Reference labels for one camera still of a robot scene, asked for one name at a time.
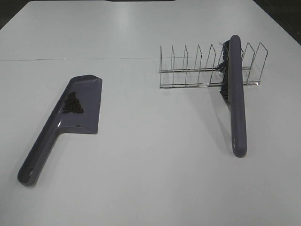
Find pile of coffee beans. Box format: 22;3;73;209
63;91;84;114

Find metal wire dish rack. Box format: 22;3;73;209
158;42;269;89

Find purple plastic dustpan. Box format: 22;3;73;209
17;75;103;186

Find purple hand brush black bristles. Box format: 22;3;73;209
216;35;247;158

